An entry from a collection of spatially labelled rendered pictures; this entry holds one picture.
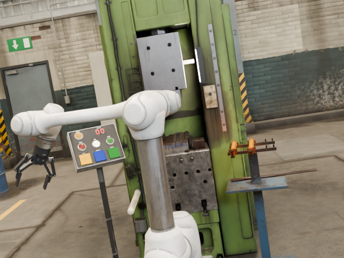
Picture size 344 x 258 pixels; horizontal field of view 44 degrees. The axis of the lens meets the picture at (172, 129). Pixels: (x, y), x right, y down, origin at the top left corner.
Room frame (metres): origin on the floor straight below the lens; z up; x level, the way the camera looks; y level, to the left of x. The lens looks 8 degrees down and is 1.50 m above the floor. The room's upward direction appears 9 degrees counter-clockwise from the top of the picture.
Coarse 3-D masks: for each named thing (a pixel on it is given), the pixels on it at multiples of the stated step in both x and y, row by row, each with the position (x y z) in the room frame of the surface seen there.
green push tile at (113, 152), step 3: (114, 147) 2.90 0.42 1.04; (117, 147) 2.90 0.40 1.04; (108, 150) 2.87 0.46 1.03; (111, 150) 2.88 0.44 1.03; (114, 150) 2.88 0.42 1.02; (117, 150) 2.89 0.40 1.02; (111, 153) 2.87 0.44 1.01; (114, 153) 2.87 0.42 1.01; (117, 153) 2.88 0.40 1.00; (111, 156) 2.85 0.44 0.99; (114, 156) 2.86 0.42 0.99; (117, 156) 2.86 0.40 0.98
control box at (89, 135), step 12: (72, 132) 2.89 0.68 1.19; (84, 132) 2.91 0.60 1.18; (108, 132) 2.96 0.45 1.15; (72, 144) 2.84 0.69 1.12; (84, 144) 2.86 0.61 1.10; (108, 144) 2.91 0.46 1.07; (120, 144) 2.93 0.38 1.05; (72, 156) 2.86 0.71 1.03; (108, 156) 2.86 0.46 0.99; (120, 156) 2.88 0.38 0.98; (84, 168) 2.79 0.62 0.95
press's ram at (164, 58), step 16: (176, 32) 3.01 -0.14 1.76; (144, 48) 3.02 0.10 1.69; (160, 48) 3.01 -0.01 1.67; (176, 48) 3.01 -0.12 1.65; (144, 64) 3.02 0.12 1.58; (160, 64) 3.01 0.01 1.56; (176, 64) 3.01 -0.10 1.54; (144, 80) 3.02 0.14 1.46; (160, 80) 3.02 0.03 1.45; (176, 80) 3.01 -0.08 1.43
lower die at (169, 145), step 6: (180, 132) 3.41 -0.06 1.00; (168, 138) 3.25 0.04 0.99; (174, 138) 3.14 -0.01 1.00; (180, 138) 3.09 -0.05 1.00; (186, 138) 3.10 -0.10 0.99; (168, 144) 3.02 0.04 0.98; (174, 144) 3.01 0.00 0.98; (180, 144) 3.01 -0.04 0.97; (186, 144) 3.01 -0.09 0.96; (168, 150) 3.02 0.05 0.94; (174, 150) 3.01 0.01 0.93; (180, 150) 3.01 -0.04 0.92
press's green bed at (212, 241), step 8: (192, 216) 2.95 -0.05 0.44; (200, 216) 2.95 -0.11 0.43; (208, 216) 2.95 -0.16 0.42; (216, 216) 2.95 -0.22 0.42; (200, 224) 2.95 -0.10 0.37; (208, 224) 2.96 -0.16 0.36; (216, 224) 2.95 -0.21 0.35; (200, 232) 3.09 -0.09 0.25; (208, 232) 3.00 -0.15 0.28; (216, 232) 2.95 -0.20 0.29; (200, 240) 3.09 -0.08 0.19; (208, 240) 3.00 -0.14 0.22; (216, 240) 2.95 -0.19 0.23; (208, 248) 2.99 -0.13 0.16; (216, 248) 2.95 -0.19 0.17; (216, 256) 3.01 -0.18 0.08
